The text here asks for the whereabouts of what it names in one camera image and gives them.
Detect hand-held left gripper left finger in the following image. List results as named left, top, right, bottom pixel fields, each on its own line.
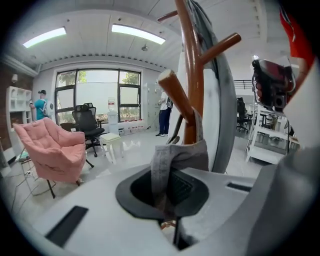
left=31, top=164, right=181, bottom=256

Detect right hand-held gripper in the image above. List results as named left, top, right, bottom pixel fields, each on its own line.
left=251, top=58, right=296, bottom=113

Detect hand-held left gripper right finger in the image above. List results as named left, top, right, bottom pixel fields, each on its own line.
left=169, top=167, right=256, bottom=256

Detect grey fabric item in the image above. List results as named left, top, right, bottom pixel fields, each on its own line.
left=149, top=108, right=210, bottom=222

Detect brown wooden coat stand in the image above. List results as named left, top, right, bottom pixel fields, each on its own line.
left=156, top=0, right=242, bottom=230

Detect grey and white hanging coat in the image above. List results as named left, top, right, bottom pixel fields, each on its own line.
left=178, top=0, right=236, bottom=175

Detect person's right hand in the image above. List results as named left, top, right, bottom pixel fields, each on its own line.
left=252, top=74, right=264, bottom=103

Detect black railing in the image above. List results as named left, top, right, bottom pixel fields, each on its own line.
left=233, top=79, right=255, bottom=90

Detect person's orange garment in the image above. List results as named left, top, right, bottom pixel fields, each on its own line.
left=279, top=4, right=316, bottom=76

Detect white shelving rack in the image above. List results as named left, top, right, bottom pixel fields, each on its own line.
left=246, top=103, right=296, bottom=165

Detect white footstool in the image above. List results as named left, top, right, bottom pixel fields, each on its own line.
left=99, top=132, right=124, bottom=165

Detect pink padded armchair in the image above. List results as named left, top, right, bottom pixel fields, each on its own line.
left=12, top=116, right=95, bottom=200

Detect row of white bottles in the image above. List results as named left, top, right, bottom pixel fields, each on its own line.
left=119, top=124, right=145, bottom=136

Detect black mesh office chair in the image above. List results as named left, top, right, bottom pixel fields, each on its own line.
left=71, top=102, right=106, bottom=158

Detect white water dispenser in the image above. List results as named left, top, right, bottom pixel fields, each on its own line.
left=106, top=97, right=120, bottom=136

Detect brown chair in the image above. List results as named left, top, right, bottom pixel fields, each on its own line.
left=59, top=122, right=78, bottom=133

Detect white lockers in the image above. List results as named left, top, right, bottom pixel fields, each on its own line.
left=142, top=82, right=163, bottom=131

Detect black framed window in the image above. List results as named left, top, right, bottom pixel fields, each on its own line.
left=53, top=68, right=142, bottom=126

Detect white shelf cabinet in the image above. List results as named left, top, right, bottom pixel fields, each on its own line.
left=6, top=85, right=33, bottom=131

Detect rectangular ceiling light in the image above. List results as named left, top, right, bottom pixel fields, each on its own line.
left=22, top=26, right=67, bottom=49
left=111, top=23, right=166, bottom=45

